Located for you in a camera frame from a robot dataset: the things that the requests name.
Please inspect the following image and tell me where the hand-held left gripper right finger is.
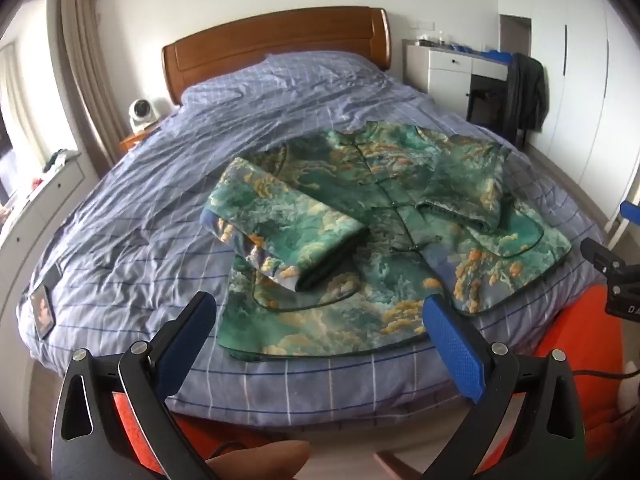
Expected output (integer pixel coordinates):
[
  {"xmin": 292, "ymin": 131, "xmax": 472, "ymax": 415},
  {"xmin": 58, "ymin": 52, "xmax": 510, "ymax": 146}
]
[{"xmin": 422, "ymin": 294, "xmax": 586, "ymax": 480}]

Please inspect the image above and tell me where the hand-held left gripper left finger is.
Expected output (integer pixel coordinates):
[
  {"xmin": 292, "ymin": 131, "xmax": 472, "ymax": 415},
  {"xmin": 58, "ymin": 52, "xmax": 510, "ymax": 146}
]
[{"xmin": 50, "ymin": 291, "xmax": 221, "ymax": 480}]

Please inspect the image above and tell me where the green patterned jacket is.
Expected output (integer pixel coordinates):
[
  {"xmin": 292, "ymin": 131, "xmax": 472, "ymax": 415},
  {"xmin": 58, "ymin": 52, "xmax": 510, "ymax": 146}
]
[{"xmin": 200, "ymin": 121, "xmax": 572, "ymax": 363}]

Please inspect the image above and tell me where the person's left hand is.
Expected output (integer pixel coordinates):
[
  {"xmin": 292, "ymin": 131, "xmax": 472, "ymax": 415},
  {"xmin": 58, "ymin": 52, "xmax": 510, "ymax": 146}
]
[{"xmin": 205, "ymin": 440, "xmax": 311, "ymax": 480}]

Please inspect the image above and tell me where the person's orange clothing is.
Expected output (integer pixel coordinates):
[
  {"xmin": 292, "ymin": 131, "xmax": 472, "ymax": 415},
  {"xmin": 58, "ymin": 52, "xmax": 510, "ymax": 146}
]
[{"xmin": 112, "ymin": 285, "xmax": 640, "ymax": 480}]

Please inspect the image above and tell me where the white wardrobe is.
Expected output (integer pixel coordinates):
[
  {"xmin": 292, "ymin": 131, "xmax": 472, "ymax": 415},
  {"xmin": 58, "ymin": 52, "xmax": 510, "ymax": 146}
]
[{"xmin": 530, "ymin": 0, "xmax": 640, "ymax": 221}]

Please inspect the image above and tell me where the bed with blue checked sheet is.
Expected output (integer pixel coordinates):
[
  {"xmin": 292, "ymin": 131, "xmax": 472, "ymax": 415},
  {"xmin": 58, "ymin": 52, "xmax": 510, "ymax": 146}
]
[{"xmin": 16, "ymin": 50, "xmax": 608, "ymax": 423}]

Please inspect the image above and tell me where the dark jacket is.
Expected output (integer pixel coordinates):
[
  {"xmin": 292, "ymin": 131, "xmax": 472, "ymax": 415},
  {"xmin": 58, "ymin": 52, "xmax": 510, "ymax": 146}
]
[{"xmin": 505, "ymin": 52, "xmax": 546, "ymax": 133}]

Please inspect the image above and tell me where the white drawer cabinet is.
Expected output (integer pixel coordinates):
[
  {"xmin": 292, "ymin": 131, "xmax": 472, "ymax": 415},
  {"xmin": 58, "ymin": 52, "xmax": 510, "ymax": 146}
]
[{"xmin": 0, "ymin": 152, "xmax": 101, "ymax": 341}]

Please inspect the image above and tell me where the wooden nightstand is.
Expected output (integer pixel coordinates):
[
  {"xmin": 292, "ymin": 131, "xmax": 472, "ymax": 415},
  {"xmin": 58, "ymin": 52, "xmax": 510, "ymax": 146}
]
[{"xmin": 119, "ymin": 127, "xmax": 152, "ymax": 153}]

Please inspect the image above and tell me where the white green cloth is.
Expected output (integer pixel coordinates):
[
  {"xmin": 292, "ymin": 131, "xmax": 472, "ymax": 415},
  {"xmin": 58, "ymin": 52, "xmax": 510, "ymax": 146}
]
[{"xmin": 42, "ymin": 149, "xmax": 81, "ymax": 173}]

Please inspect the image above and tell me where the white desk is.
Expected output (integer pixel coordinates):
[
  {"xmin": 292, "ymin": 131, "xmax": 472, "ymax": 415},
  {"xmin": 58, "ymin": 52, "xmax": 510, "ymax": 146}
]
[{"xmin": 402, "ymin": 37, "xmax": 511, "ymax": 96}]

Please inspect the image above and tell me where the beige curtain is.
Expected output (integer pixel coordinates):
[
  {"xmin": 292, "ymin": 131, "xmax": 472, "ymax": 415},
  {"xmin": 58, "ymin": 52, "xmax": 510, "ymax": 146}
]
[{"xmin": 60, "ymin": 0, "xmax": 123, "ymax": 166}]

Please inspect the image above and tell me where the wooden headboard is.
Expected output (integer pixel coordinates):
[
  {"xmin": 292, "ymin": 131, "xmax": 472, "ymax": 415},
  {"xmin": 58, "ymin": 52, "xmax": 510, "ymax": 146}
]
[{"xmin": 161, "ymin": 6, "xmax": 392, "ymax": 106}]

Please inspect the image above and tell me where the black cable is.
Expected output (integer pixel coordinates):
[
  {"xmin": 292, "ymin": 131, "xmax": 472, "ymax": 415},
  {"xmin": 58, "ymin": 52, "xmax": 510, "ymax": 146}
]
[{"xmin": 570, "ymin": 369, "xmax": 632, "ymax": 380}]

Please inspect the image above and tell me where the white security camera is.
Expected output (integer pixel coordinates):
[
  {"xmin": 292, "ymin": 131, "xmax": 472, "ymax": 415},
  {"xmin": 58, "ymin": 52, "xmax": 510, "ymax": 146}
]
[{"xmin": 128, "ymin": 99, "xmax": 161, "ymax": 133}]

